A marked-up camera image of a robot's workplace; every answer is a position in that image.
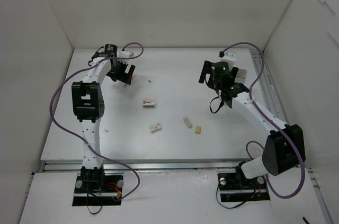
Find aluminium rail frame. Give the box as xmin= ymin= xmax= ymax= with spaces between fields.
xmin=36 ymin=49 xmax=326 ymax=223

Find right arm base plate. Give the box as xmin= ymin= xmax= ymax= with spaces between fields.
xmin=217 ymin=173 xmax=270 ymax=203

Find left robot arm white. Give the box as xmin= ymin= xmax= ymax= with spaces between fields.
xmin=72 ymin=44 xmax=135 ymax=192

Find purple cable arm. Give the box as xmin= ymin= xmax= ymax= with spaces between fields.
xmin=49 ymin=42 xmax=145 ymax=198
xmin=221 ymin=41 xmax=306 ymax=199

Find white eraser red logo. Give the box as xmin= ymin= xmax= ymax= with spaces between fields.
xmin=149 ymin=122 xmax=163 ymax=133

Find white worn eraser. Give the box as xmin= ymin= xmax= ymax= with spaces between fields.
xmin=183 ymin=117 xmax=193 ymax=128

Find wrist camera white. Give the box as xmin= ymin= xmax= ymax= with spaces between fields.
xmin=117 ymin=50 xmax=134 ymax=64
xmin=219 ymin=51 xmax=236 ymax=70

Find black cable right base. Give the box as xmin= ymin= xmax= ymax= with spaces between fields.
xmin=214 ymin=181 xmax=255 ymax=207

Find eraser with pink sleeve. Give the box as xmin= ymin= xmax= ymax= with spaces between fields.
xmin=142 ymin=99 xmax=156 ymax=109

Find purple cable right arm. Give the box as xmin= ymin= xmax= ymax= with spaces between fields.
xmin=221 ymin=41 xmax=306 ymax=199

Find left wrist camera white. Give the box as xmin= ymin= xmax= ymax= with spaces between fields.
xmin=117 ymin=50 xmax=134 ymax=64

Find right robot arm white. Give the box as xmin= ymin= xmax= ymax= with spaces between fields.
xmin=199 ymin=61 xmax=306 ymax=188

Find black cable base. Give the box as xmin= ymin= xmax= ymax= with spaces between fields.
xmin=214 ymin=181 xmax=255 ymax=207
xmin=87 ymin=194 xmax=122 ymax=214

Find clear divided organizer container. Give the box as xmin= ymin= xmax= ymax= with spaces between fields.
xmin=235 ymin=68 xmax=247 ymax=85

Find black cable left base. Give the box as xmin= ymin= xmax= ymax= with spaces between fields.
xmin=87 ymin=194 xmax=122 ymax=214

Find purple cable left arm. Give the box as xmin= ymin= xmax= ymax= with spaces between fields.
xmin=49 ymin=42 xmax=145 ymax=198

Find small tan eraser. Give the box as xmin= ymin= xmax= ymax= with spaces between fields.
xmin=195 ymin=126 xmax=201 ymax=134

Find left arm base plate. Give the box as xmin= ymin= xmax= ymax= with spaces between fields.
xmin=72 ymin=174 xmax=123 ymax=207

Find pink highlighter pen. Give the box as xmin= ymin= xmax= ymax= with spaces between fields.
xmin=123 ymin=74 xmax=137 ymax=88

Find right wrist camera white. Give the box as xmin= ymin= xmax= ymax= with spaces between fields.
xmin=219 ymin=51 xmax=236 ymax=70

